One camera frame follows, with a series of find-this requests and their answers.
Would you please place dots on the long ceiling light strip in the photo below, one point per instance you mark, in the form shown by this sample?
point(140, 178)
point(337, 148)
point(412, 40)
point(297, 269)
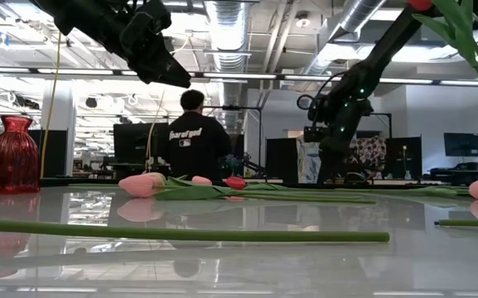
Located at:
point(238, 75)

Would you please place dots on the red artificial tulip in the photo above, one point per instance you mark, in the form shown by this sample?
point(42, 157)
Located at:
point(235, 183)
point(458, 33)

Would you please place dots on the black partition panel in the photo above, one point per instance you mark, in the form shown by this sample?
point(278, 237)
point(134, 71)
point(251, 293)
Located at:
point(54, 153)
point(404, 157)
point(282, 159)

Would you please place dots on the round ceiling fixture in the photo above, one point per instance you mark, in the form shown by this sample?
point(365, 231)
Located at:
point(302, 20)

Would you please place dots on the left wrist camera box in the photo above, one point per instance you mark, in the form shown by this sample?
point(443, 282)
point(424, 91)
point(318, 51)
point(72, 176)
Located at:
point(147, 20)

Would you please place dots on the red ribbed glass vase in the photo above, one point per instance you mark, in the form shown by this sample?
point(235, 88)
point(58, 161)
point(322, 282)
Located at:
point(11, 161)

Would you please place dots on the white blue-leaf curtain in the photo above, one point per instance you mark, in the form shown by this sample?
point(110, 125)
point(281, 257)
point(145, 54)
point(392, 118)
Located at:
point(309, 161)

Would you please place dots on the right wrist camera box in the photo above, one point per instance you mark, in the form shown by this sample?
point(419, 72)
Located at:
point(316, 134)

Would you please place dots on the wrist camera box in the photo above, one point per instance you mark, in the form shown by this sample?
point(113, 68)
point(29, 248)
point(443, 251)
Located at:
point(147, 20)
point(316, 134)

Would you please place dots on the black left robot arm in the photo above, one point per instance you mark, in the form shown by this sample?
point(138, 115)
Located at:
point(81, 16)

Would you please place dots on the black aluminium table frame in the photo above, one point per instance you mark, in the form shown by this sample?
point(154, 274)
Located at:
point(77, 182)

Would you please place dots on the background desk with printer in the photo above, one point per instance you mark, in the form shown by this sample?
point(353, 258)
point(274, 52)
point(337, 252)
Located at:
point(450, 174)

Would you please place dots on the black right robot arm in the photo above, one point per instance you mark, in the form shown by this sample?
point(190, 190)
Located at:
point(387, 45)

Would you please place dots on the wide silver ceiling duct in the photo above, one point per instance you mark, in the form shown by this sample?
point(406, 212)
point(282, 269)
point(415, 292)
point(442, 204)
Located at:
point(228, 33)

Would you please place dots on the black computer monitor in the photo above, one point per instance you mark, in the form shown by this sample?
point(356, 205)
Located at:
point(137, 140)

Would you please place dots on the floral patterned curtain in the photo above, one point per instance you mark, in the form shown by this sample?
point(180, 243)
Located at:
point(371, 151)

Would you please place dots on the person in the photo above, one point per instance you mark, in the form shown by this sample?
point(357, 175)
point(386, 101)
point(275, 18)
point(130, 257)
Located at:
point(197, 149)

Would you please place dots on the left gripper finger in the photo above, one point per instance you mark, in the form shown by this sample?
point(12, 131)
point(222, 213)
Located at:
point(174, 74)
point(168, 82)

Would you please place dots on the small black ceiling lamp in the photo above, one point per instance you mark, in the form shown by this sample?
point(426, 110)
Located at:
point(91, 102)

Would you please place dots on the dark wall screen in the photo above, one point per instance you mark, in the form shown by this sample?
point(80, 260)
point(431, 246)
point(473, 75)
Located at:
point(461, 145)

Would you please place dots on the long green foreground stem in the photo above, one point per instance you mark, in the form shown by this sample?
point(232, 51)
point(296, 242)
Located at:
point(180, 234)

